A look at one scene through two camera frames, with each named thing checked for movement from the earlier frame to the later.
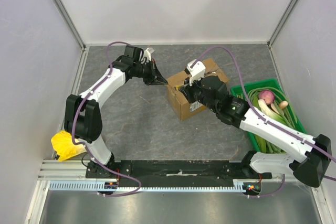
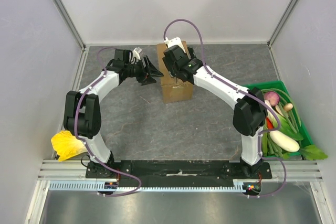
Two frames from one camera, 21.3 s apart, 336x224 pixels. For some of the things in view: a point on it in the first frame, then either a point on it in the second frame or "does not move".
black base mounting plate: (174, 170) does not move
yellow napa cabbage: (63, 146) does not move
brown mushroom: (283, 104) -> (287, 107)
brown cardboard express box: (180, 106) -> (172, 91)
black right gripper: (189, 92) -> (172, 69)
